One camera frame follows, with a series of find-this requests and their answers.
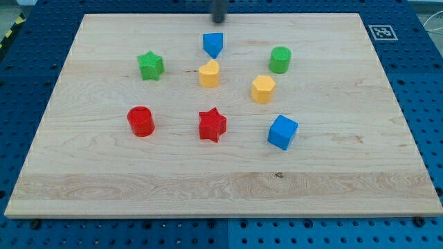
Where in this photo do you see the red star block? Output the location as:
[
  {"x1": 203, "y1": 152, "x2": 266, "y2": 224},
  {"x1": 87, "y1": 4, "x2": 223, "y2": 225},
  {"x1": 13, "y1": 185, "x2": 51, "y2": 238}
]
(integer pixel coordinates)
[{"x1": 199, "y1": 108, "x2": 227, "y2": 142}]

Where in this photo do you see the white cable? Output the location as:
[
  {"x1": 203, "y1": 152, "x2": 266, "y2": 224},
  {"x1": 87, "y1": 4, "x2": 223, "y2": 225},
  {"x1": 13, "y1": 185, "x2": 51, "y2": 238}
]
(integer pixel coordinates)
[{"x1": 422, "y1": 10, "x2": 443, "y2": 36}]

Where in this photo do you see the blue triangle block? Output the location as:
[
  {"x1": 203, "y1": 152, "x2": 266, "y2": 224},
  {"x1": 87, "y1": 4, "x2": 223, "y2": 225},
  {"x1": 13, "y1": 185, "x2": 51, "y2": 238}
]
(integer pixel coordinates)
[{"x1": 203, "y1": 33, "x2": 224, "y2": 59}]

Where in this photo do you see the yellow heart block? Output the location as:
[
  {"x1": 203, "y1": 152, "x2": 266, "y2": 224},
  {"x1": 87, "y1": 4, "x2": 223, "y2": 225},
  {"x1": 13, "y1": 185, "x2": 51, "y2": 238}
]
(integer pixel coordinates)
[{"x1": 199, "y1": 60, "x2": 220, "y2": 88}]

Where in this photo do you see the yellow hexagon block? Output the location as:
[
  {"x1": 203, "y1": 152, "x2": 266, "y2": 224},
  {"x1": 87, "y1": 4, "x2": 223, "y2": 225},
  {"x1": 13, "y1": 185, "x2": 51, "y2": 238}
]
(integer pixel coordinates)
[{"x1": 251, "y1": 75, "x2": 276, "y2": 104}]

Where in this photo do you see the light wooden board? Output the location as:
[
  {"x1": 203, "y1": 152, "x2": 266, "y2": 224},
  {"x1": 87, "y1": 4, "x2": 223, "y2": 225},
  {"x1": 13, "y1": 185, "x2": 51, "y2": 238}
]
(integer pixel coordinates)
[{"x1": 5, "y1": 13, "x2": 442, "y2": 219}]

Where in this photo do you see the blue cube block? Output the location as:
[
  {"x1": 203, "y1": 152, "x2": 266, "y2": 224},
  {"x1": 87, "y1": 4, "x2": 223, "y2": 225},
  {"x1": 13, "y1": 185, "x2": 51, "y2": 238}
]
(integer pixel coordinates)
[{"x1": 267, "y1": 115, "x2": 299, "y2": 150}]

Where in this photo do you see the red cylinder block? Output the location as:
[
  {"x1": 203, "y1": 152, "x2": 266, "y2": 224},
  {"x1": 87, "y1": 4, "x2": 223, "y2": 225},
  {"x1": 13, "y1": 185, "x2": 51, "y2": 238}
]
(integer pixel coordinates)
[{"x1": 127, "y1": 106, "x2": 155, "y2": 137}]

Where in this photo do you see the white fiducial marker tag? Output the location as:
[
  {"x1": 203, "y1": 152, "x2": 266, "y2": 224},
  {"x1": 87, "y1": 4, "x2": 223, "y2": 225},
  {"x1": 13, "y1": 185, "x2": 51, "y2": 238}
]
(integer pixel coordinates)
[{"x1": 368, "y1": 25, "x2": 398, "y2": 41}]

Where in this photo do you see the green cylinder block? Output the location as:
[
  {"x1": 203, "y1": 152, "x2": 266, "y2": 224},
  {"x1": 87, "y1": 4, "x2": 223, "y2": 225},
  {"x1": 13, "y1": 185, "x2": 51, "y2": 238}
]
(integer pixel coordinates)
[{"x1": 269, "y1": 46, "x2": 291, "y2": 74}]

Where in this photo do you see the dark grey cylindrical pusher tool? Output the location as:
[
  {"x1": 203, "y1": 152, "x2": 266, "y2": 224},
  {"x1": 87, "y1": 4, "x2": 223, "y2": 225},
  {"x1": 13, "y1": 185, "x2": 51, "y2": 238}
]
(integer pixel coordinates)
[{"x1": 210, "y1": 0, "x2": 226, "y2": 24}]

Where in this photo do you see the green star block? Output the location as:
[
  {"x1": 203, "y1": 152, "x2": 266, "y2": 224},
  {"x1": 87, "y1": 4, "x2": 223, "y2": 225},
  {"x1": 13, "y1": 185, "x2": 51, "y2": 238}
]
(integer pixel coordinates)
[{"x1": 137, "y1": 50, "x2": 165, "y2": 80}]

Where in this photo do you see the yellow black hazard tape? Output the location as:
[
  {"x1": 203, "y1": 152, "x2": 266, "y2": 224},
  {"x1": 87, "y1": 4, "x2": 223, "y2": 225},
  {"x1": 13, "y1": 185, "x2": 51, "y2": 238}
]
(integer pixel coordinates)
[{"x1": 1, "y1": 12, "x2": 26, "y2": 50}]

